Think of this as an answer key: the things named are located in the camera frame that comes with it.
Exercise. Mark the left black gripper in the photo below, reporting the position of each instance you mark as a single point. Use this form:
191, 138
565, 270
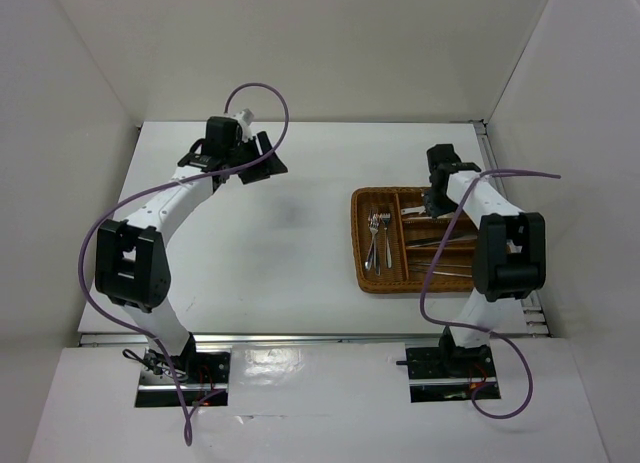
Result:
272, 166

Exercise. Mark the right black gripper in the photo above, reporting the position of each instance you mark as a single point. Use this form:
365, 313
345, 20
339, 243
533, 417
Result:
432, 208

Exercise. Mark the silver fork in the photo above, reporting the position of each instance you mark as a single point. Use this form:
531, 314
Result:
386, 219
377, 266
371, 255

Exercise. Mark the silver knife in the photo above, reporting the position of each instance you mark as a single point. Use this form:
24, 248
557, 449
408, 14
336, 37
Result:
448, 240

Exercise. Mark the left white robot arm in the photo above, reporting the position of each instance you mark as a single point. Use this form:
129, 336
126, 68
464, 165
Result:
132, 267

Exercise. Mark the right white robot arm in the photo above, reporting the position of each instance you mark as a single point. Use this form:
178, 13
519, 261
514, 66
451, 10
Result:
509, 260

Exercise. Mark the brown wicker divided tray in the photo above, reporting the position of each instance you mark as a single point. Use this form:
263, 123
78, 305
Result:
398, 279

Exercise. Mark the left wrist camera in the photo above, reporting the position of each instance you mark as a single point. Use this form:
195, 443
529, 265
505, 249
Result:
244, 118

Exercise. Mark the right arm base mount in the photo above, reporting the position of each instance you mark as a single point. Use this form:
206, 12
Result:
433, 379

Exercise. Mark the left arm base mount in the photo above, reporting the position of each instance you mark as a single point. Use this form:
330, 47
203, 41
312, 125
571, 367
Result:
207, 380

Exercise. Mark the aluminium table rail front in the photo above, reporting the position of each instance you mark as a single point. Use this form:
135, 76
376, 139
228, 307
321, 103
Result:
122, 339

